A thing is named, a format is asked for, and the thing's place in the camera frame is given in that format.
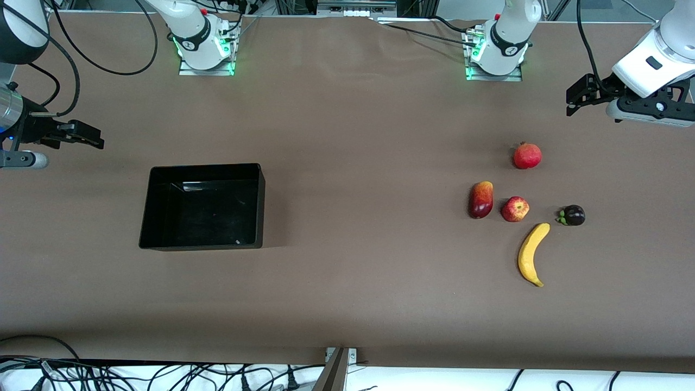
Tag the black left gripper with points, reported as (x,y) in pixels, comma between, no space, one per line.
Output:
(607,87)

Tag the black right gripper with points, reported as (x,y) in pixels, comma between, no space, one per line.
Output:
(33,129)

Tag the red yellow apple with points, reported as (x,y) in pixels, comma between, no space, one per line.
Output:
(515,209)

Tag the black plastic box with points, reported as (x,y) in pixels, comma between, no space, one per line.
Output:
(201,212)

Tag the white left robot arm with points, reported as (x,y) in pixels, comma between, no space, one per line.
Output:
(510,32)

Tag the yellow banana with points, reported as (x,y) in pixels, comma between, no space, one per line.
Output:
(529,255)

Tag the red pomegranate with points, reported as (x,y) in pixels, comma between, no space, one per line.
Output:
(528,156)

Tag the dark purple mangosteen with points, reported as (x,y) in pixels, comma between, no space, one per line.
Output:
(574,215)

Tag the red yellow mango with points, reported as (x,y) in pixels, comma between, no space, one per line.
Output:
(481,201)

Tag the brown table cover sheet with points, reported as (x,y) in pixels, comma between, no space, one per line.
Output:
(347,136)

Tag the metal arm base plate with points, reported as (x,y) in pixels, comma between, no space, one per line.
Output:
(494,77)
(206,72)

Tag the aluminium frame post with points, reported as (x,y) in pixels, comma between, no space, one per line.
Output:
(330,374)

